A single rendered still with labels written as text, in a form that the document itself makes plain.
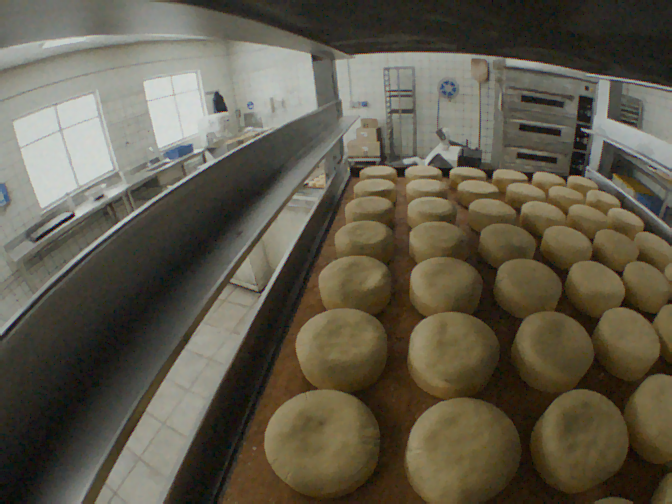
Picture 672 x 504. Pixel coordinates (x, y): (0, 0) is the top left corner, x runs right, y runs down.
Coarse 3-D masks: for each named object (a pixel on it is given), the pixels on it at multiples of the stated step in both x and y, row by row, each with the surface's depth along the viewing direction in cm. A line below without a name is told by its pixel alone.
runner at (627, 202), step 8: (592, 176) 36; (600, 176) 33; (600, 184) 34; (608, 184) 32; (608, 192) 32; (616, 192) 30; (624, 192) 28; (624, 200) 28; (632, 200) 26; (624, 208) 28; (632, 208) 26; (640, 208) 25; (640, 216) 25; (648, 216) 23; (656, 216) 22; (648, 224) 23; (656, 224) 22; (664, 224) 20; (648, 232) 23; (656, 232) 22; (664, 232) 20; (664, 240) 20
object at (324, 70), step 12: (312, 60) 36; (324, 60) 35; (312, 72) 37; (324, 72) 36; (336, 72) 38; (324, 84) 37; (336, 84) 38; (324, 96) 38; (336, 96) 39; (336, 144) 42; (336, 156) 43; (324, 168) 45
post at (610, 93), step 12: (600, 84) 29; (612, 84) 27; (600, 96) 30; (612, 96) 28; (600, 108) 31; (612, 108) 29; (600, 144) 33; (612, 144) 31; (600, 156) 33; (612, 156) 32; (600, 168) 34
